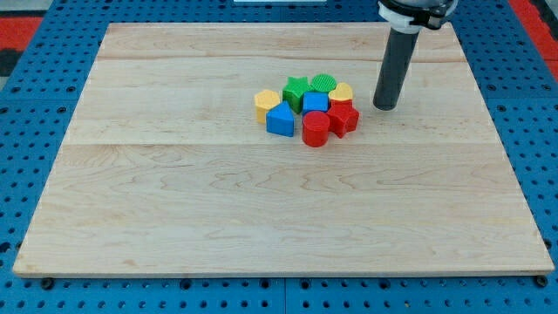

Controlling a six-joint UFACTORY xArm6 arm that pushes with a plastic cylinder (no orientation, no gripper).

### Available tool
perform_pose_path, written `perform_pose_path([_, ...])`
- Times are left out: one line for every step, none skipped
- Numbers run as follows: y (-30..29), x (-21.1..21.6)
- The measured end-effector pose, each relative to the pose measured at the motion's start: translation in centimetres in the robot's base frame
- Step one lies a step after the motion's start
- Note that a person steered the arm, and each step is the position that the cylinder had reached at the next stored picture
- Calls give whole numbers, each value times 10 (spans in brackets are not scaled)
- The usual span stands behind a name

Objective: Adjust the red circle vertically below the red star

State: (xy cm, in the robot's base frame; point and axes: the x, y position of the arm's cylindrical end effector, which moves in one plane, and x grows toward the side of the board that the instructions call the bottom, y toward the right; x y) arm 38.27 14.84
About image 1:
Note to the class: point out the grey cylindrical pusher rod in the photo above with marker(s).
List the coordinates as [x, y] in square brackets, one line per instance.
[397, 57]

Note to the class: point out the red cylinder block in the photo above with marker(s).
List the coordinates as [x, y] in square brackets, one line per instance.
[316, 126]

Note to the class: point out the red star block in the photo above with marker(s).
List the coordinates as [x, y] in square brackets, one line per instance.
[343, 116]

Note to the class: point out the blue triangle block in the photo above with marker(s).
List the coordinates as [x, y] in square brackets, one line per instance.
[280, 120]

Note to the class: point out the yellow heart block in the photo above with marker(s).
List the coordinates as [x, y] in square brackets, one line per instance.
[341, 92]

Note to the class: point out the white black robot arm flange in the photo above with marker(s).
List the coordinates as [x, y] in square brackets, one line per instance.
[410, 16]

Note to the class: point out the yellow hexagon block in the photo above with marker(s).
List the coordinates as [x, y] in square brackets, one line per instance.
[264, 101]

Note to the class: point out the green cylinder block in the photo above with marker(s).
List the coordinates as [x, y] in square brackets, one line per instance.
[323, 82]

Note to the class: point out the light wooden board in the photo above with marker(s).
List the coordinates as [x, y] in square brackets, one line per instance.
[165, 172]

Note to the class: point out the green star block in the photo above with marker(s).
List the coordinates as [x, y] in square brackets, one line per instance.
[293, 92]

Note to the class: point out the blue cube block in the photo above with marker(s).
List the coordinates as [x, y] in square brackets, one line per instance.
[315, 101]

